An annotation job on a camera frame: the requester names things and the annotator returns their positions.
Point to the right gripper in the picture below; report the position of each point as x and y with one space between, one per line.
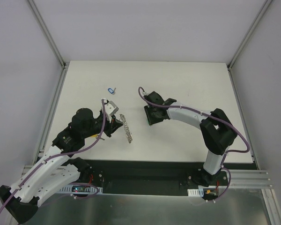
150 115

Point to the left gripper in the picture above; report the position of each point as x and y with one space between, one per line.
108 128

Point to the metal disc with keyrings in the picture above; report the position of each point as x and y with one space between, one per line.
126 129

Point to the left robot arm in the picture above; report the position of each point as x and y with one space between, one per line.
55 168

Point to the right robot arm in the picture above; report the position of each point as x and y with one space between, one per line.
217 133

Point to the yellow tag key lower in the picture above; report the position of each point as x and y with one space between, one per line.
97 137

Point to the blue tag key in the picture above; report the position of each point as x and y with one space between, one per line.
111 90

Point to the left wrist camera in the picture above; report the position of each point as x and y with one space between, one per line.
110 107

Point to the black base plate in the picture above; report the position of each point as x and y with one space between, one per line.
163 178

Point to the left aluminium frame rail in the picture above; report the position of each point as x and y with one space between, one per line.
56 80

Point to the aluminium frame rail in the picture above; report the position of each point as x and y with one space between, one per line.
56 80
249 75

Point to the right aluminium frame rail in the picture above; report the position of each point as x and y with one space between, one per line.
249 75

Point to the right white cable duct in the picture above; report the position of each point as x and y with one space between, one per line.
195 192

